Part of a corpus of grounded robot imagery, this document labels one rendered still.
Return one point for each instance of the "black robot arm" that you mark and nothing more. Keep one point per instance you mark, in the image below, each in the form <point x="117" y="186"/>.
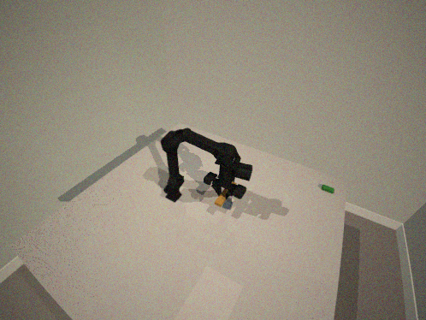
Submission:
<point x="226" y="156"/>

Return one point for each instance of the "orange bar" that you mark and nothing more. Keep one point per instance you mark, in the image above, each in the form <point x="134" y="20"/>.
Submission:
<point x="222" y="198"/>

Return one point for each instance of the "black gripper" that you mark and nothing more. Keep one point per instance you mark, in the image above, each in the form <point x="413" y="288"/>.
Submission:
<point x="237" y="191"/>

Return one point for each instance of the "small green bar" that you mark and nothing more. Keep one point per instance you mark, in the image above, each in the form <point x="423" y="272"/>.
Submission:
<point x="328" y="189"/>

